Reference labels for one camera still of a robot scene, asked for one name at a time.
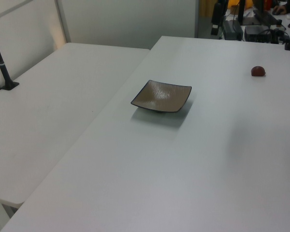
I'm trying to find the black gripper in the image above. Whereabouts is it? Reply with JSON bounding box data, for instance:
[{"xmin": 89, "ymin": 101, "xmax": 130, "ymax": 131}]
[{"xmin": 211, "ymin": 1, "xmax": 224, "ymax": 36}]

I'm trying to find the small round reddish-brown food item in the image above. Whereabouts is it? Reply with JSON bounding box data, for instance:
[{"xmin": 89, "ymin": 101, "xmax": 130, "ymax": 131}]
[{"xmin": 251, "ymin": 65, "xmax": 266, "ymax": 77}]

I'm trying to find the square brown ceramic plate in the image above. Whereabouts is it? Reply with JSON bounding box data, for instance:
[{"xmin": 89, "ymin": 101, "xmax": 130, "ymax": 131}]
[{"xmin": 130, "ymin": 79, "xmax": 193, "ymax": 114}]

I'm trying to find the bystander hand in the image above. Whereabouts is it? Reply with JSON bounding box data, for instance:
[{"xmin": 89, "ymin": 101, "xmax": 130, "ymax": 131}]
[{"xmin": 272, "ymin": 4, "xmax": 288, "ymax": 15}]

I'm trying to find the black electronics box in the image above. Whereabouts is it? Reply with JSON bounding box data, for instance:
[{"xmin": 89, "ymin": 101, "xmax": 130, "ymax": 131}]
[{"xmin": 222, "ymin": 20, "xmax": 244, "ymax": 41}]

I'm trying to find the black flat device box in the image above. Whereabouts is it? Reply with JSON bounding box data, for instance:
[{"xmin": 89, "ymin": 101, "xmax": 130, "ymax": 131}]
[{"xmin": 244, "ymin": 25, "xmax": 273, "ymax": 44}]

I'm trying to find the black keyboard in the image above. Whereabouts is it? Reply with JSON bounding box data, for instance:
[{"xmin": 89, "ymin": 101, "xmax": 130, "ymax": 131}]
[{"xmin": 253, "ymin": 6, "xmax": 278, "ymax": 25}]

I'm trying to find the black pole stand with flat base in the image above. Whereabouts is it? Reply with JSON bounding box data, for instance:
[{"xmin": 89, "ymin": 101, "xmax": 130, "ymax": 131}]
[{"xmin": 0, "ymin": 23, "xmax": 20, "ymax": 91}]

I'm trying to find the black vertical monitor post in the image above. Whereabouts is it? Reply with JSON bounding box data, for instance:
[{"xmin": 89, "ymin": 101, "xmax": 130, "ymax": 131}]
[{"xmin": 237, "ymin": 0, "xmax": 246, "ymax": 25}]

